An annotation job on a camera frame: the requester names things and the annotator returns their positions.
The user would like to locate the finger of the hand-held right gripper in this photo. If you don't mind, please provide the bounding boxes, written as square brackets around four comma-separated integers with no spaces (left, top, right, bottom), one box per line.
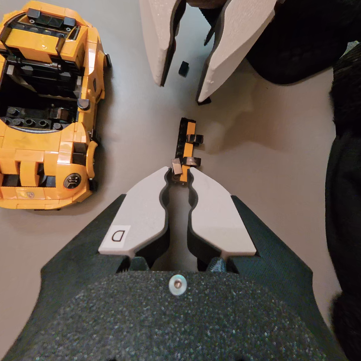
[139,0,187,87]
[196,0,279,103]

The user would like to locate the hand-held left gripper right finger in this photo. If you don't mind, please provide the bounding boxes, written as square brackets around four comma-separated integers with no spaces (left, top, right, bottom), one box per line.
[187,167,258,259]

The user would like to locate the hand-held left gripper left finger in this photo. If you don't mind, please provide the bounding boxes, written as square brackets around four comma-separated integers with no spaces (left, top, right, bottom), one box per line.
[98,166,172,257]

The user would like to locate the black yellow lego strip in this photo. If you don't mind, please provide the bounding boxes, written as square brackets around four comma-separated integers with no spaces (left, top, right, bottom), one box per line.
[171,117,204,187]

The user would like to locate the yellow lego car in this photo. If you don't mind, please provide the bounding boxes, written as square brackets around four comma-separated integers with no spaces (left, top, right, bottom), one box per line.
[0,0,112,211]

